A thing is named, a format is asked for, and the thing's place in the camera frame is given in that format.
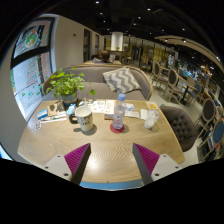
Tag white printed leaflet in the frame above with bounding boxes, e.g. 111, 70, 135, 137
125, 109, 141, 119

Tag wooden stand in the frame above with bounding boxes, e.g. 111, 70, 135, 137
48, 100, 66, 117

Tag colourful menu leaflet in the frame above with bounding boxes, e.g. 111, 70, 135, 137
87, 99, 107, 115

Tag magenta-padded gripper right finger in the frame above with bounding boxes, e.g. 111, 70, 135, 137
131, 143, 184, 187

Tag small blue white box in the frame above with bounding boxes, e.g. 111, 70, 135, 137
36, 108, 49, 121

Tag white paper napkin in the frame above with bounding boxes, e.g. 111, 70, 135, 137
139, 108, 150, 121

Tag grey white chevron cushion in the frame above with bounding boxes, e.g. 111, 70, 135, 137
102, 67, 142, 95

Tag white mug with lettering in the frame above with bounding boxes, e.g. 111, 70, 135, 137
68, 105, 95, 133

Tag group of wooden dining chairs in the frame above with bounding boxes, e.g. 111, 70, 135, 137
149, 59, 224, 162

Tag yellow square card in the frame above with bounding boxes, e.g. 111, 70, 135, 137
145, 101, 159, 111

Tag person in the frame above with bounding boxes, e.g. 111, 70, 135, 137
92, 50, 113, 65

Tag small light blue packet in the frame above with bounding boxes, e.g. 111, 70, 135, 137
66, 103, 77, 116

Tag grey curved sofa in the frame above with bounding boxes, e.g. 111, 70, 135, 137
42, 64, 155, 103

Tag green potted plant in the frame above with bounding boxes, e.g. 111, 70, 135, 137
45, 67, 97, 105

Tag clear plastic water bottle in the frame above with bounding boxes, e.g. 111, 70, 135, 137
111, 93, 128, 131

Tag group of ceiling spotlights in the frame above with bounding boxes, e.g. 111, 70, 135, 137
94, 0, 221, 63

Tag dark grey tufted chair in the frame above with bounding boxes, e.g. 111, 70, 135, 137
159, 105, 199, 153

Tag flat round red coaster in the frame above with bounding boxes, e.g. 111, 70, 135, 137
109, 123, 126, 135

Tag clear plastic cup with straw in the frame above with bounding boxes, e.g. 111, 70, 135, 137
143, 107, 161, 131

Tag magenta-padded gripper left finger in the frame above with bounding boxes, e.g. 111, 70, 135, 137
41, 143, 92, 186

